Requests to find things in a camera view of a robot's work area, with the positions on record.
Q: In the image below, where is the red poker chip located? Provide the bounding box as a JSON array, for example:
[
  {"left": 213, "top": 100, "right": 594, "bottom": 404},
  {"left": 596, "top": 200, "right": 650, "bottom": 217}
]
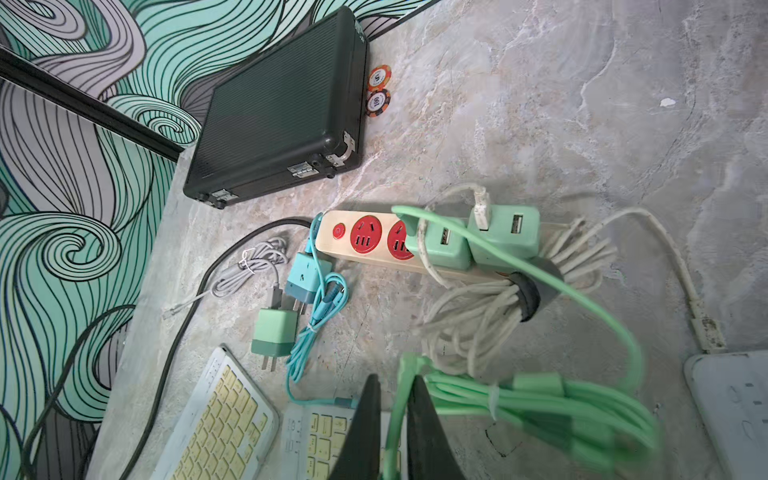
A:
[{"left": 366, "top": 89, "right": 391, "bottom": 117}]

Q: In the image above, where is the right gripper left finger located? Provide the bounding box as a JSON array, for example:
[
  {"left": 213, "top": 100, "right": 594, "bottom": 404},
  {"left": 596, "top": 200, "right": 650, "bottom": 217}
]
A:
[{"left": 329, "top": 374, "right": 382, "bottom": 480}]

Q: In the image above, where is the light green charger plug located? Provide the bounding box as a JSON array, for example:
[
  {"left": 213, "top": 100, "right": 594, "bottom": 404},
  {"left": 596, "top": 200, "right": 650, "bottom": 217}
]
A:
[{"left": 251, "top": 284, "right": 299, "bottom": 372}]

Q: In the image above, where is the white wireless keyboard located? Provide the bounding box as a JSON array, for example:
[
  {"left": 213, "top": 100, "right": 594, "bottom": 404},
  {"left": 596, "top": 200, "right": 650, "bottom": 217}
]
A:
[{"left": 684, "top": 350, "right": 767, "bottom": 479}]

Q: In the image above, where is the teal charging cable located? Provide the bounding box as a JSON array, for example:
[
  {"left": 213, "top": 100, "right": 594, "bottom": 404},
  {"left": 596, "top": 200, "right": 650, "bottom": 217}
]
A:
[{"left": 284, "top": 211, "right": 361, "bottom": 409}]

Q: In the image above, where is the orange poker chip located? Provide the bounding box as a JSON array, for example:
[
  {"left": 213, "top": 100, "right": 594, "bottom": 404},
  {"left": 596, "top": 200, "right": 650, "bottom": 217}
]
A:
[{"left": 367, "top": 64, "right": 392, "bottom": 92}]

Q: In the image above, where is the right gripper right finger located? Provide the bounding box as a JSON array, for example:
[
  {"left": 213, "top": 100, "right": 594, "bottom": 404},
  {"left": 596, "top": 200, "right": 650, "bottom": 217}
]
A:
[{"left": 407, "top": 376, "right": 466, "bottom": 480}]

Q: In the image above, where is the cream white charging cable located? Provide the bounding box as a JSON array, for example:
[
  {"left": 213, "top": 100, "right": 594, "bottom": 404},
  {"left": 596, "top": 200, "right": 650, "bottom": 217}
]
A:
[{"left": 413, "top": 182, "right": 728, "bottom": 379}]

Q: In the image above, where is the teal charger plug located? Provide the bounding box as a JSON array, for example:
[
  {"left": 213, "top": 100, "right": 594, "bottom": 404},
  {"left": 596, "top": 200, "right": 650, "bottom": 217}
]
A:
[{"left": 284, "top": 252, "right": 332, "bottom": 305}]

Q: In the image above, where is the black power cable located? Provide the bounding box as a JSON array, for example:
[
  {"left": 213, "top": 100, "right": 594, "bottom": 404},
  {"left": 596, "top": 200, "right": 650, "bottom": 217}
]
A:
[{"left": 117, "top": 215, "right": 316, "bottom": 480}]

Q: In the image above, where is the yellow wireless keyboard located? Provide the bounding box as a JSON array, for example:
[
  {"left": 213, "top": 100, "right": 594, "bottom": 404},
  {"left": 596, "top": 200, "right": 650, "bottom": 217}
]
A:
[
  {"left": 280, "top": 402, "right": 391, "bottom": 479},
  {"left": 151, "top": 345, "right": 280, "bottom": 479}
]

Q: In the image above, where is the black computer box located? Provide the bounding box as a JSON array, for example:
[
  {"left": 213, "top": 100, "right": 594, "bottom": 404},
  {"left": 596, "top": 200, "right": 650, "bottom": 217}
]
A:
[{"left": 183, "top": 6, "right": 369, "bottom": 209}]

